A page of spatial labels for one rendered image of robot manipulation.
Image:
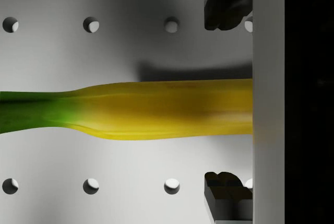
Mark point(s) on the banana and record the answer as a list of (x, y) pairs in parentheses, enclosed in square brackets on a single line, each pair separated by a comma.
[(161, 109)]

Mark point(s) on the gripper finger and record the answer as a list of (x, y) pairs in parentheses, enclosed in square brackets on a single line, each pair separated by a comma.
[(229, 200), (227, 4)]

